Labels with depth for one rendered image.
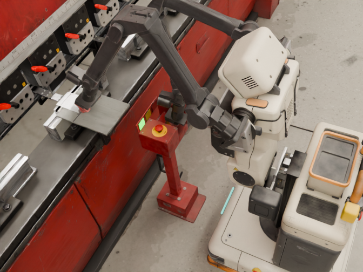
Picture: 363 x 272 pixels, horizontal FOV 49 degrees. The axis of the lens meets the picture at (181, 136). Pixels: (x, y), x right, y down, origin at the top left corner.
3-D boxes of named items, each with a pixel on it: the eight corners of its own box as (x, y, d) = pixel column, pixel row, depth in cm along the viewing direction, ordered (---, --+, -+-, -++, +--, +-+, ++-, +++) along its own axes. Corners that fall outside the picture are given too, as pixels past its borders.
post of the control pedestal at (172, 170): (178, 197, 241) (167, 143, 199) (170, 194, 243) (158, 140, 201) (182, 189, 244) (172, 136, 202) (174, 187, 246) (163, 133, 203)
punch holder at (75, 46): (75, 58, 166) (62, 25, 153) (59, 53, 169) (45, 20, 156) (95, 36, 174) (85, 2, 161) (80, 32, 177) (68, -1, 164)
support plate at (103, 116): (107, 136, 163) (106, 134, 162) (56, 116, 172) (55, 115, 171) (130, 105, 172) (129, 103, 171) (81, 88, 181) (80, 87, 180)
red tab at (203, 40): (199, 53, 254) (199, 45, 249) (196, 53, 255) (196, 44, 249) (209, 39, 262) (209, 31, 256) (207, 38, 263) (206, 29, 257)
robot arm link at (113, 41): (126, 34, 114) (145, 12, 119) (109, 21, 113) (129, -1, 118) (89, 94, 150) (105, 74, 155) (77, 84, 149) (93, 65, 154)
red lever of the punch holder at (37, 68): (36, 67, 142) (55, 67, 151) (27, 64, 144) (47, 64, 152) (35, 72, 143) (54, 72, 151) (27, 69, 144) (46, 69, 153)
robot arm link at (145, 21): (135, 15, 106) (154, -6, 111) (104, 25, 115) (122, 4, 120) (212, 129, 131) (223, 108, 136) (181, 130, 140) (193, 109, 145)
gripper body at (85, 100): (74, 102, 162) (75, 93, 156) (88, 85, 167) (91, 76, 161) (87, 111, 162) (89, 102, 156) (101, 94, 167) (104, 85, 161)
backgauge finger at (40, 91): (54, 110, 175) (49, 103, 171) (10, 94, 184) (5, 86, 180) (70, 92, 181) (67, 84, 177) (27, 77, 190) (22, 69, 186)
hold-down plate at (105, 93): (74, 141, 177) (72, 137, 175) (65, 137, 179) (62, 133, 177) (111, 95, 193) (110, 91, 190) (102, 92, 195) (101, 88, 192)
